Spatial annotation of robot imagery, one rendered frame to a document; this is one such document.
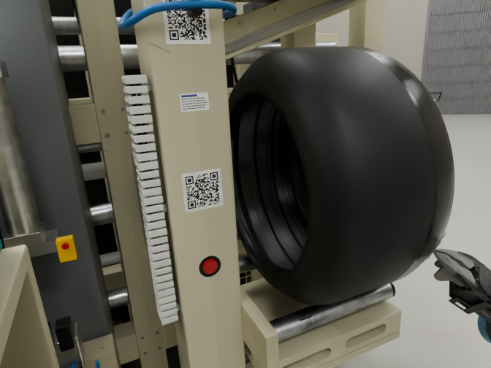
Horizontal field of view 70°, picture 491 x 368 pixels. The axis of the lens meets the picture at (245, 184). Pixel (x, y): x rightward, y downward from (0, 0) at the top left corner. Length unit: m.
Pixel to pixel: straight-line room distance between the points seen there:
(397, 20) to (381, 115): 11.13
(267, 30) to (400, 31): 10.66
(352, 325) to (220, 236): 0.38
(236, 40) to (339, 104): 0.54
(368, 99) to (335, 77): 0.07
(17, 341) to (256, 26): 0.94
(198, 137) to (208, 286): 0.30
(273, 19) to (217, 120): 0.57
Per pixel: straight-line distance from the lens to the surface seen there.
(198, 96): 0.62
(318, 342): 0.83
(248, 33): 1.10
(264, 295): 1.06
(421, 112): 0.69
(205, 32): 0.63
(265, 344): 0.72
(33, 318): 0.44
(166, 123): 0.61
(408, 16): 11.76
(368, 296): 0.89
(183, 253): 0.68
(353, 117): 0.59
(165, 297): 0.73
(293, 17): 1.17
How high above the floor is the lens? 1.42
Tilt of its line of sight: 17 degrees down
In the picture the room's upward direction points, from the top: 3 degrees counter-clockwise
